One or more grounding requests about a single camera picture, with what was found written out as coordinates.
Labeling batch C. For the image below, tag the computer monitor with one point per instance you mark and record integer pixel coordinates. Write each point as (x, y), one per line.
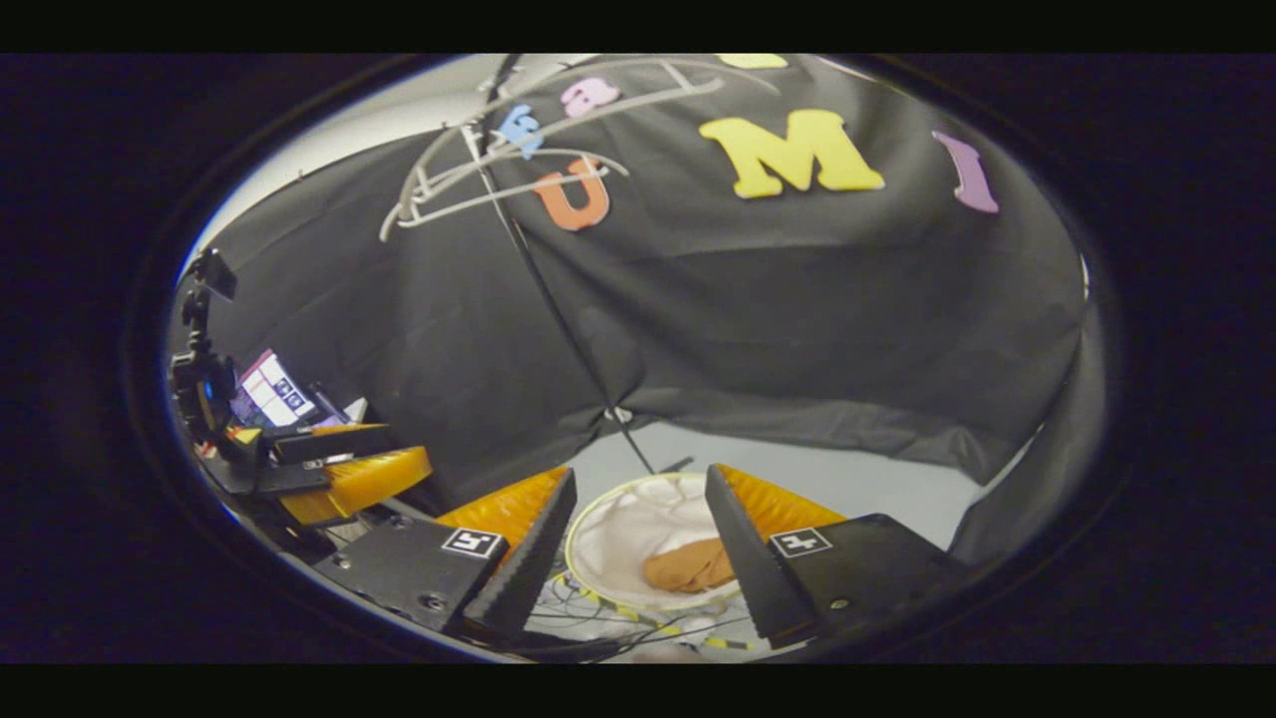
(274, 391)

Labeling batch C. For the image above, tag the white clothes hanger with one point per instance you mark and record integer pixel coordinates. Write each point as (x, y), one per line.
(449, 204)
(638, 100)

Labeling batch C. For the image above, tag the black clothes rack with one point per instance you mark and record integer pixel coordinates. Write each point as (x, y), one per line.
(558, 309)

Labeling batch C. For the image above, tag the brown shirt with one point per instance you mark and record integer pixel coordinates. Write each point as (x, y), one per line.
(690, 566)

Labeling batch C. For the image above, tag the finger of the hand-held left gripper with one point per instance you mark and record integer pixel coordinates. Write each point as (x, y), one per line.
(374, 479)
(329, 444)

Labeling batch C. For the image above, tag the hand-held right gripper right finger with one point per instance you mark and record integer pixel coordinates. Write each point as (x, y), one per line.
(743, 558)

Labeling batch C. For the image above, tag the white laundry hamper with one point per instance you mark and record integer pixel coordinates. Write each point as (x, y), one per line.
(618, 538)

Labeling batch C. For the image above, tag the black backdrop cloth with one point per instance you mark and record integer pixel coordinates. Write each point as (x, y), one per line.
(778, 299)

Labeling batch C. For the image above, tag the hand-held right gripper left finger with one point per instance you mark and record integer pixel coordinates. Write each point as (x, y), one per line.
(533, 558)

